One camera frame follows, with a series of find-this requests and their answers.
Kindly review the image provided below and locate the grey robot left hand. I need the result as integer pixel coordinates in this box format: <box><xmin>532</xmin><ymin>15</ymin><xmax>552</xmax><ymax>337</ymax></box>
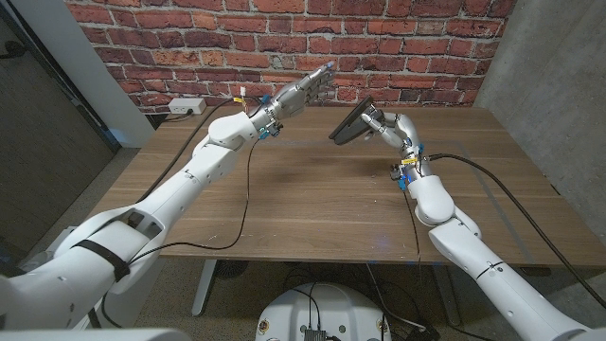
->
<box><xmin>258</xmin><ymin>60</ymin><xmax>338</xmax><ymax>129</ymax></box>

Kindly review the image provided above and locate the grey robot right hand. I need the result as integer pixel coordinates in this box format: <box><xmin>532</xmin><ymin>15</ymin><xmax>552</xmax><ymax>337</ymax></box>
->
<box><xmin>362</xmin><ymin>104</ymin><xmax>435</xmax><ymax>185</ymax></box>

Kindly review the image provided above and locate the red brick printed backdrop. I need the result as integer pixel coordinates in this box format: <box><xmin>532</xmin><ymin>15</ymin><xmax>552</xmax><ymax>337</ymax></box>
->
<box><xmin>65</xmin><ymin>0</ymin><xmax>517</xmax><ymax>115</ymax></box>

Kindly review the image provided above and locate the white power strip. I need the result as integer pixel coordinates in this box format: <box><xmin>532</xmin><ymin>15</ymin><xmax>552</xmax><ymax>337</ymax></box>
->
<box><xmin>168</xmin><ymin>97</ymin><xmax>207</xmax><ymax>116</ymax></box>

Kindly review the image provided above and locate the white table leg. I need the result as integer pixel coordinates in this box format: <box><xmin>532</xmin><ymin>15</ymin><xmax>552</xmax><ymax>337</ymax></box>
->
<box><xmin>431</xmin><ymin>264</ymin><xmax>463</xmax><ymax>327</ymax></box>
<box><xmin>191</xmin><ymin>259</ymin><xmax>219</xmax><ymax>317</ymax></box>

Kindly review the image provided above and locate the white robot torso base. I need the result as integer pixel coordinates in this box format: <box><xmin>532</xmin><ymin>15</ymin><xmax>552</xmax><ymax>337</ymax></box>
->
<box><xmin>255</xmin><ymin>282</ymin><xmax>393</xmax><ymax>341</ymax></box>

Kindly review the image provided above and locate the black power adapter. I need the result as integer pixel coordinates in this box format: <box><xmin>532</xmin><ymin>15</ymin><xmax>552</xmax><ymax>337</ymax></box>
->
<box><xmin>406</xmin><ymin>324</ymin><xmax>441</xmax><ymax>341</ymax></box>

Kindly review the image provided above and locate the dark grey door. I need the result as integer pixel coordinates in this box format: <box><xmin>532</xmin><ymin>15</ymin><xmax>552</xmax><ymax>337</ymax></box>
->
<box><xmin>0</xmin><ymin>4</ymin><xmax>120</xmax><ymax>260</ymax></box>

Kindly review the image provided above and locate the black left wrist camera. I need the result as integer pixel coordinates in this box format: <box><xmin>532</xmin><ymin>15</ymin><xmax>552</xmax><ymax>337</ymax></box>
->
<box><xmin>258</xmin><ymin>122</ymin><xmax>284</xmax><ymax>140</ymax></box>

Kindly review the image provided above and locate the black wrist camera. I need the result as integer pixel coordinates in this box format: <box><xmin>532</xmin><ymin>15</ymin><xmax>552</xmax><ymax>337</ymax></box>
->
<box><xmin>258</xmin><ymin>122</ymin><xmax>284</xmax><ymax>140</ymax></box>
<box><xmin>389</xmin><ymin>163</ymin><xmax>408</xmax><ymax>190</ymax></box>

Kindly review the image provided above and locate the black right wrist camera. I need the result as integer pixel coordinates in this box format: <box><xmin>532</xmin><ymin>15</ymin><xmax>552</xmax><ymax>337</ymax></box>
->
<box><xmin>389</xmin><ymin>163</ymin><xmax>408</xmax><ymax>190</ymax></box>

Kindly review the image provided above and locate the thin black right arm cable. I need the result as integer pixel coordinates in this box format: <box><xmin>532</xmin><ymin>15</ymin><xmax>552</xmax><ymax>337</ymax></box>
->
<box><xmin>401</xmin><ymin>187</ymin><xmax>425</xmax><ymax>288</ymax></box>

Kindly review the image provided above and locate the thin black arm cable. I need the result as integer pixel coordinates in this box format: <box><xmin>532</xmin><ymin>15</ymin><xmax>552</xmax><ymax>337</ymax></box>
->
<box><xmin>99</xmin><ymin>136</ymin><xmax>261</xmax><ymax>329</ymax></box>
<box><xmin>401</xmin><ymin>187</ymin><xmax>425</xmax><ymax>288</ymax></box>

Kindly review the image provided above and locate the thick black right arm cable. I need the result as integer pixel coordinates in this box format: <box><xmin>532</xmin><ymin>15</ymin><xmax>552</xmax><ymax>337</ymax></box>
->
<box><xmin>428</xmin><ymin>152</ymin><xmax>606</xmax><ymax>310</ymax></box>

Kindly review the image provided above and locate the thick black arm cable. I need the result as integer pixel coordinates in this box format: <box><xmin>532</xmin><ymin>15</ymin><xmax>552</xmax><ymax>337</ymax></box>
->
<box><xmin>428</xmin><ymin>152</ymin><xmax>606</xmax><ymax>310</ymax></box>
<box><xmin>135</xmin><ymin>97</ymin><xmax>238</xmax><ymax>204</ymax></box>

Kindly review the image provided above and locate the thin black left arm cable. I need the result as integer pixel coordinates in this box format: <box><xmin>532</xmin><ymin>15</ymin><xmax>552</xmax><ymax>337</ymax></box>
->
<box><xmin>99</xmin><ymin>136</ymin><xmax>261</xmax><ymax>329</ymax></box>

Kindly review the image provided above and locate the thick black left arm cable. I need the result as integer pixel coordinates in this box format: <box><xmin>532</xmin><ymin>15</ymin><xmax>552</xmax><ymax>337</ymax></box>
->
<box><xmin>135</xmin><ymin>97</ymin><xmax>238</xmax><ymax>204</ymax></box>

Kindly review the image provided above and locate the black power strip cable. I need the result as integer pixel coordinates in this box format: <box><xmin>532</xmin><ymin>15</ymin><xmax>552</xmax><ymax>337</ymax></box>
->
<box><xmin>163</xmin><ymin>108</ymin><xmax>195</xmax><ymax>123</ymax></box>

